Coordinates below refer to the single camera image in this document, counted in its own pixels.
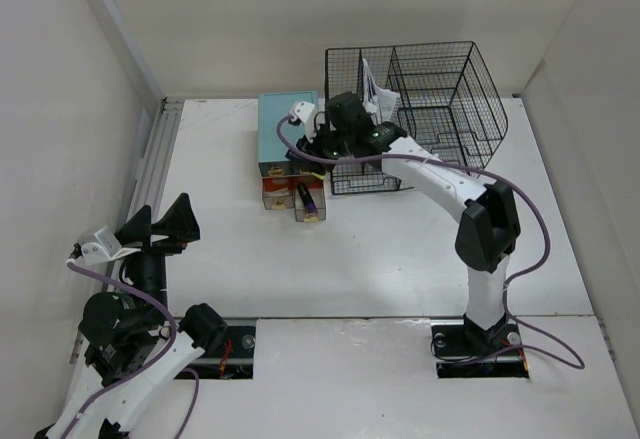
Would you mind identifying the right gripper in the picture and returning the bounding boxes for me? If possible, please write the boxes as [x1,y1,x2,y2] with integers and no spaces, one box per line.
[296,120,353,176]

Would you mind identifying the aluminium rail frame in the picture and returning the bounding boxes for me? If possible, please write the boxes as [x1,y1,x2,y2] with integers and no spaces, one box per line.
[69,95,185,364]

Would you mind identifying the purple cap black highlighter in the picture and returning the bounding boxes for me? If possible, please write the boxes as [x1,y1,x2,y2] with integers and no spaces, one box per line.
[297,182,318,217]

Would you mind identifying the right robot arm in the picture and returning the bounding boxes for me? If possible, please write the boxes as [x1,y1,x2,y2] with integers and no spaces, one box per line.
[279,92,521,356]

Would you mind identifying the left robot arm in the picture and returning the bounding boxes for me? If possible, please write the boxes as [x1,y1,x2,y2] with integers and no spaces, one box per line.
[35,193,227,438]

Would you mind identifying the teal drawer box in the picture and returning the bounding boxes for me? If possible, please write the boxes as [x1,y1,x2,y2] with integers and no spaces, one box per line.
[256,90,326,180]

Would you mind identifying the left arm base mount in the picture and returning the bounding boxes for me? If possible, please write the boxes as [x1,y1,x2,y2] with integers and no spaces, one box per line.
[188,318,257,380]

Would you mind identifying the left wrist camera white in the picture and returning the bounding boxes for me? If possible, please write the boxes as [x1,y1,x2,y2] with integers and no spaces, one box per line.
[69,227,141,265]

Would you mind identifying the black wire mesh organizer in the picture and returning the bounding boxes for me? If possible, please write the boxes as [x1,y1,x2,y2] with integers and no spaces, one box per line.
[324,41,508,169]

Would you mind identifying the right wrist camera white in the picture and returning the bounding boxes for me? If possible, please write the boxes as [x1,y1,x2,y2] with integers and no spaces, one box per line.
[289,101,320,143]

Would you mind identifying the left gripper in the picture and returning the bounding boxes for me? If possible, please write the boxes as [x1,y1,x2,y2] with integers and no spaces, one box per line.
[113,191,199,323]

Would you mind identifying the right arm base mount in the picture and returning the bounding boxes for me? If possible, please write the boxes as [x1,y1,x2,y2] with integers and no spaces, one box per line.
[430,320,529,379]

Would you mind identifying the white paper sheets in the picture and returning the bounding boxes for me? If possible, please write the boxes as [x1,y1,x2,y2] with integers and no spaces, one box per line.
[362,58,400,125]

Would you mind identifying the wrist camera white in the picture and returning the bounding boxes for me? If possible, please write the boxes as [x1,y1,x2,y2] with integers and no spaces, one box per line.
[69,227,141,265]
[289,101,320,143]

